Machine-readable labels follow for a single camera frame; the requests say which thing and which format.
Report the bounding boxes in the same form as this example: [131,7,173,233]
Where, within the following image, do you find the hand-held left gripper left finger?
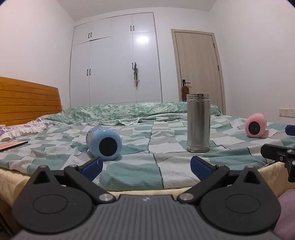
[29,157,116,205]

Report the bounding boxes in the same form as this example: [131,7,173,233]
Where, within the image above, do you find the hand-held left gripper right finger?
[177,156,265,205]

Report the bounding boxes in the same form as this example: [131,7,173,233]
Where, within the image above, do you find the blue cup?
[86,126,122,161]

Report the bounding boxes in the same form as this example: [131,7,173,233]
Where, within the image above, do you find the pink cup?
[245,113,268,138]

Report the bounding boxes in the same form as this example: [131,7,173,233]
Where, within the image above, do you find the checkered green bed sheet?
[0,114,295,192]

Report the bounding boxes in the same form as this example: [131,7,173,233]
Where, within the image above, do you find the stainless steel thermos bottle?
[186,93,211,153]

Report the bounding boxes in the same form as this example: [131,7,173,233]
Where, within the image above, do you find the purple cloth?
[275,189,295,240]

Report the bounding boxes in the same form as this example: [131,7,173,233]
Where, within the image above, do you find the green floral quilt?
[38,102,223,126]

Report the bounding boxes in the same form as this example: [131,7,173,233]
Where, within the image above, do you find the brown bag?
[181,85,190,102]

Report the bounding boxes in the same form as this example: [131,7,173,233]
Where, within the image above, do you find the purple floral pillow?
[0,120,49,142]

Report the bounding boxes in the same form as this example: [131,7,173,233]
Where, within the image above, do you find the pink book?
[0,141,28,153]

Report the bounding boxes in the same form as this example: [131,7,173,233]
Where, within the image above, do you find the yellow mattress cover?
[0,160,288,208]

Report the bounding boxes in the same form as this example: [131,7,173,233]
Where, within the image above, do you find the wooden headboard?
[0,77,63,127]

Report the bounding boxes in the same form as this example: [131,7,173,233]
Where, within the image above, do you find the white wardrobe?
[70,13,163,109]

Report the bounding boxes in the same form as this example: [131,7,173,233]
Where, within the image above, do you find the green hanging ornament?
[132,66,140,88]

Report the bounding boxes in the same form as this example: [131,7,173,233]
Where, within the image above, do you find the beige wooden door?
[171,29,226,114]

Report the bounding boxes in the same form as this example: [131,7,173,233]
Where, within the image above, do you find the white wall socket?
[279,108,295,117]

